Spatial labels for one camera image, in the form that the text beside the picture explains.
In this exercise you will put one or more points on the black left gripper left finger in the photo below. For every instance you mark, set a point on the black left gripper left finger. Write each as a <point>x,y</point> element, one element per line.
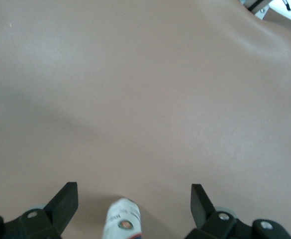
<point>35,224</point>

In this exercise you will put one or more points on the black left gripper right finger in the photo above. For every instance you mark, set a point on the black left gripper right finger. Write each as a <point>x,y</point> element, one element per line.
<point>222,226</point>

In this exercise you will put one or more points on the white blue tennis ball can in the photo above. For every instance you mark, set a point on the white blue tennis ball can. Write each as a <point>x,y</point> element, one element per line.
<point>120,219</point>

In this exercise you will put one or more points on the brown table mat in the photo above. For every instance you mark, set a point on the brown table mat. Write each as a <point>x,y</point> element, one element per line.
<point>145,99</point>

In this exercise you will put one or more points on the grey metal camera bracket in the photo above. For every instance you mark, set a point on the grey metal camera bracket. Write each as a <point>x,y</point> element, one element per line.
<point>259,7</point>

